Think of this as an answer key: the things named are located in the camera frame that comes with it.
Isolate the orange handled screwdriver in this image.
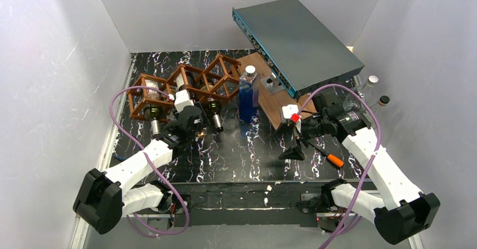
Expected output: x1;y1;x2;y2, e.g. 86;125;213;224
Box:
311;144;344;169

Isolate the blue glass bottle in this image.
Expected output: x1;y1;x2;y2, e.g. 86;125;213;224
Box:
238;65;259;123

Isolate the green bottle silver cap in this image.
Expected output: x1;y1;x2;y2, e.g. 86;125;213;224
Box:
143;89;163;137

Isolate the brown wooden wine rack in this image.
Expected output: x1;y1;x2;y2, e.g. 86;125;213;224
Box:
127;54;242;120

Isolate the black base beam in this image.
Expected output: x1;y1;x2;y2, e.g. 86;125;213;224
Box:
127;180;370;227

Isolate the clear bottle white label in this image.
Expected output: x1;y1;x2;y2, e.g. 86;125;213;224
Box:
370;95;390;117

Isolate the metal bracket on board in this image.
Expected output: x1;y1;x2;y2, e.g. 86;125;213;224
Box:
260;73;284;95

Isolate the dark bottle gold cap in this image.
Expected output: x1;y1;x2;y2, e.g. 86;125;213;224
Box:
175;71;208;139

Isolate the wooden board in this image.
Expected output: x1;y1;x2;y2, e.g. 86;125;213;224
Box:
238;53;308;131

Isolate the clear glass bottle dark label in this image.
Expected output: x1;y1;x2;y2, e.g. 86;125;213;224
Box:
343;75;379;111

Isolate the teal network switch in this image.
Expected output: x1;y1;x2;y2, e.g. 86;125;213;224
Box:
232;0;364;100

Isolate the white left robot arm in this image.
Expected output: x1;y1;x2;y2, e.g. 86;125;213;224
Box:
73;106;205;234

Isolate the dark bottle black cap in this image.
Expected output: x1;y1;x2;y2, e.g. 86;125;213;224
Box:
203;97;224;133

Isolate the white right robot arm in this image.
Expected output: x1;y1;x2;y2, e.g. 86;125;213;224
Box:
280;93;440;245

